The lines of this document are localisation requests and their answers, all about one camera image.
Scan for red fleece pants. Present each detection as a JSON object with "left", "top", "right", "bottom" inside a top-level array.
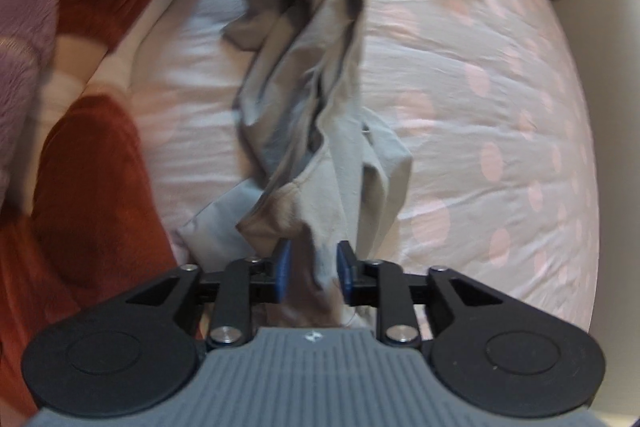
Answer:
[{"left": 0, "top": 0, "right": 201, "bottom": 418}]

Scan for grey-blue shirt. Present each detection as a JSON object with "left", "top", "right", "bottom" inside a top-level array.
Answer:
[{"left": 175, "top": 0, "right": 416, "bottom": 330}]

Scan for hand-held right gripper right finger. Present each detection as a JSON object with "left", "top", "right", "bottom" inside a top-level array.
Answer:
[{"left": 335, "top": 240, "right": 507, "bottom": 349}]

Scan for polka dot bed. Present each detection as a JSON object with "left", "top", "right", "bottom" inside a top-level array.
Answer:
[{"left": 90, "top": 0, "right": 601, "bottom": 338}]

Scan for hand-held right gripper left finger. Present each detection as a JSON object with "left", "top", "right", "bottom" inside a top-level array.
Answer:
[{"left": 124, "top": 238, "right": 293, "bottom": 349}]

